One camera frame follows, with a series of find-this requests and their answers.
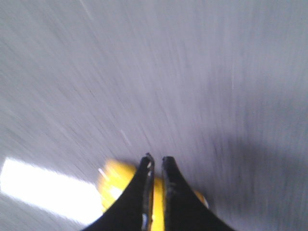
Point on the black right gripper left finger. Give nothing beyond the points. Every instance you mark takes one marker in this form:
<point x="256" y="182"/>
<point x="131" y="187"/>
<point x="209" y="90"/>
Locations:
<point x="133" y="210"/>

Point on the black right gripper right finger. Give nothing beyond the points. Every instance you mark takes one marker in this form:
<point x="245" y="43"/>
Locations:
<point x="183" y="211"/>

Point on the yellow toy beetle car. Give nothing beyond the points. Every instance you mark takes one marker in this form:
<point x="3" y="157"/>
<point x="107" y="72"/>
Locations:
<point x="115" y="177"/>

